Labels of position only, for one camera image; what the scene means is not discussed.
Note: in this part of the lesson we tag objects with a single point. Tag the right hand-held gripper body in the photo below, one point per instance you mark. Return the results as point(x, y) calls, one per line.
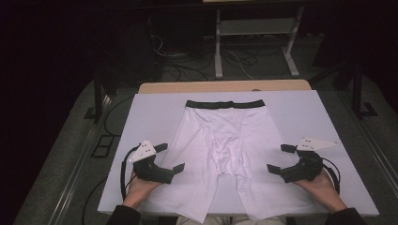
point(305, 167)

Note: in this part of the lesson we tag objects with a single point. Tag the wooden table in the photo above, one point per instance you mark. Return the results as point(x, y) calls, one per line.
point(219, 86)

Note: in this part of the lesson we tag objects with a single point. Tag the white board table cover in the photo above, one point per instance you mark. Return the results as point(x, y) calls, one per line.
point(150, 118)

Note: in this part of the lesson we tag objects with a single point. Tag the white metal stand frame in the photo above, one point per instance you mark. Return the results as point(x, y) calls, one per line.
point(256, 26)

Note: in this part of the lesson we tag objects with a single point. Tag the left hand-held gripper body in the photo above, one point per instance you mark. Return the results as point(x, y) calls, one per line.
point(150, 172)

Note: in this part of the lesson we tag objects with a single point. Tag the black metal stand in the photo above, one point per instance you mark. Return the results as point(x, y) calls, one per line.
point(357, 93)
point(97, 100)

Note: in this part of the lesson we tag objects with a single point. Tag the person's right hand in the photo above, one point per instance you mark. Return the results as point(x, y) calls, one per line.
point(322, 190)

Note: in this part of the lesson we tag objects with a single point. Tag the white shorts with black waistband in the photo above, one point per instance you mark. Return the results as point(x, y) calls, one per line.
point(225, 131)

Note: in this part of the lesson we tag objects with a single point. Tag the metal floor rail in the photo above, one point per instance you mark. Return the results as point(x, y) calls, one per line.
point(380, 156)
point(72, 184)

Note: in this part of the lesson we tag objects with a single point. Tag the person's left hand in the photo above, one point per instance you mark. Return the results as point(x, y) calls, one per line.
point(140, 190)

